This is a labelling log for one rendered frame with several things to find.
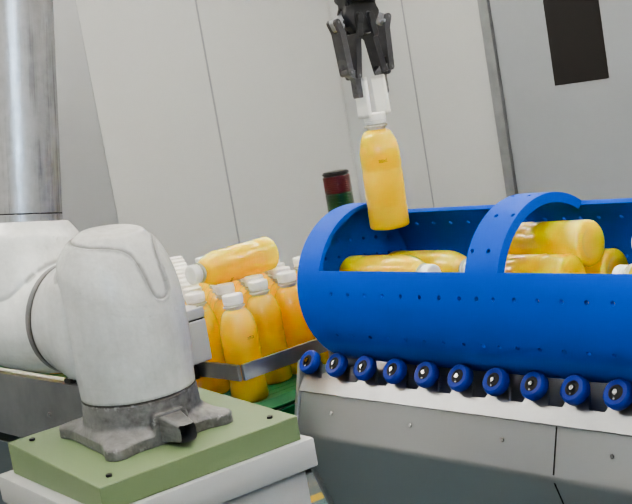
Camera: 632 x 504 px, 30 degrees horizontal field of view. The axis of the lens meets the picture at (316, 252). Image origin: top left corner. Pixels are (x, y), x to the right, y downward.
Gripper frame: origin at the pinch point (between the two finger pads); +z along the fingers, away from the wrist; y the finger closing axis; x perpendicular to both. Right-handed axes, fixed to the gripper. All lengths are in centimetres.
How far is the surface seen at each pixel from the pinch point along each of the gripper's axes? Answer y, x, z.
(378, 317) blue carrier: -14.6, -8.9, 35.2
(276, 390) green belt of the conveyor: -11, 27, 52
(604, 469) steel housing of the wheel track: -14, -50, 56
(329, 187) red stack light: 32, 53, 19
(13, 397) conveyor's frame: -24, 119, 58
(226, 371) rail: -21, 28, 45
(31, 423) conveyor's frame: -24, 112, 64
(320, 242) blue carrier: -11.4, 6.6, 23.2
